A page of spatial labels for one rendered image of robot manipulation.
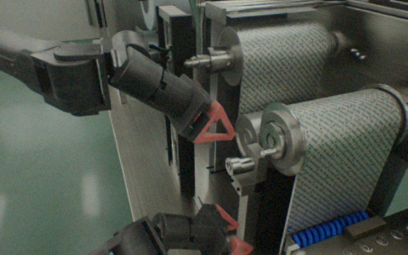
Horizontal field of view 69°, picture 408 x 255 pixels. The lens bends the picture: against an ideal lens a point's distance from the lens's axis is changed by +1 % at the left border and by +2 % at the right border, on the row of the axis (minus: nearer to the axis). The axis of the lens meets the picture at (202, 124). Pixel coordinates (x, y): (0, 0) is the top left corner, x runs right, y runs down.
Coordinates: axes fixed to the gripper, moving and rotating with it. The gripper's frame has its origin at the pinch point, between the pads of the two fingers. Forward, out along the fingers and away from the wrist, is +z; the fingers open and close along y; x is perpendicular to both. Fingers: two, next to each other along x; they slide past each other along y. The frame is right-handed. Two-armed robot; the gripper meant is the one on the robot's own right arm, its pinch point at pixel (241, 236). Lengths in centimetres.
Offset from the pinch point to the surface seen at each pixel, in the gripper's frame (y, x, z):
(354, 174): 0.7, 21.1, 17.4
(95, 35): -554, -92, 43
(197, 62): -29.6, 24.1, -12.4
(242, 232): -7.7, -6.3, 9.7
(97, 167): -171, -111, 25
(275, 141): -4.7, 20.4, -2.6
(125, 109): -95, -21, -1
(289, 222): 0.8, 6.2, 9.1
